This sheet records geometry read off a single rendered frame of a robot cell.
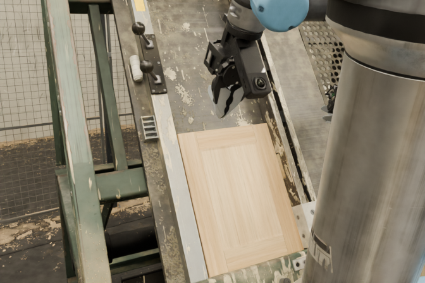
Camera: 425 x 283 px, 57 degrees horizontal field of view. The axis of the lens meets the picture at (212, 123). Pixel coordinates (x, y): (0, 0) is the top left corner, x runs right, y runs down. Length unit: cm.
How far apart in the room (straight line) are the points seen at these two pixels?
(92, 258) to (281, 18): 71
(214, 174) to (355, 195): 90
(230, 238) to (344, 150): 90
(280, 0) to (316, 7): 7
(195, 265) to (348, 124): 86
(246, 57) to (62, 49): 61
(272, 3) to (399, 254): 37
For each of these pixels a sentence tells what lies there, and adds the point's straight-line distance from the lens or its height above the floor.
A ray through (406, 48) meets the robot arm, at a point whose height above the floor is 153.
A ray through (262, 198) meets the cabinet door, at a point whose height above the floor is 103.
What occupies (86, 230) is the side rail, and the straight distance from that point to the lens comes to 102.
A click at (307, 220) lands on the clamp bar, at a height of 99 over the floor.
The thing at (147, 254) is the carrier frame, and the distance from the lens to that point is 254.
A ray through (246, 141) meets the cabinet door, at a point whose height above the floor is 119.
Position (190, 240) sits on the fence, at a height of 99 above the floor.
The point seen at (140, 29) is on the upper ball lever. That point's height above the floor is 153.
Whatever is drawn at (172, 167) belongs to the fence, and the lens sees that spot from 109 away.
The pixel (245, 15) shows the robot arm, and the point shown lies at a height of 156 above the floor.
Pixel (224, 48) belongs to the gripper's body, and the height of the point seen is 150.
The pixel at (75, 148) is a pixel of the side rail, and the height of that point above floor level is 124.
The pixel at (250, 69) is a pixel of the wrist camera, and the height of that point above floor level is 146.
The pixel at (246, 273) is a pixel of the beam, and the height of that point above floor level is 90.
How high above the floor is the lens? 154
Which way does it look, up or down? 14 degrees down
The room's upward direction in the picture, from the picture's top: straight up
